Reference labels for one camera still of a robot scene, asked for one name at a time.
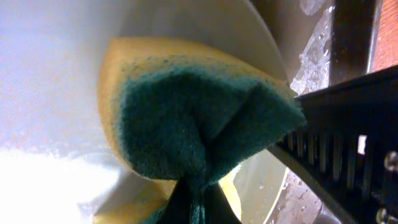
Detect green yellow sponge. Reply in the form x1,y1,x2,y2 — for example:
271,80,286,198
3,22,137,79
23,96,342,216
97,37,306,223

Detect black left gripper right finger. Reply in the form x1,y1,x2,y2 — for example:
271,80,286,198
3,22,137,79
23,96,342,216
269,67,397,223

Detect pale green plate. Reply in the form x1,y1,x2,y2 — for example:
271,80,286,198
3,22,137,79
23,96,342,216
1,1,287,223

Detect large brown serving tray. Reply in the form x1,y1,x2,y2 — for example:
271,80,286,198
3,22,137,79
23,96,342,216
248,0,385,224

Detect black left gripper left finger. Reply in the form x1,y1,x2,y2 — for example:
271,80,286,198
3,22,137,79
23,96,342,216
155,179,241,224

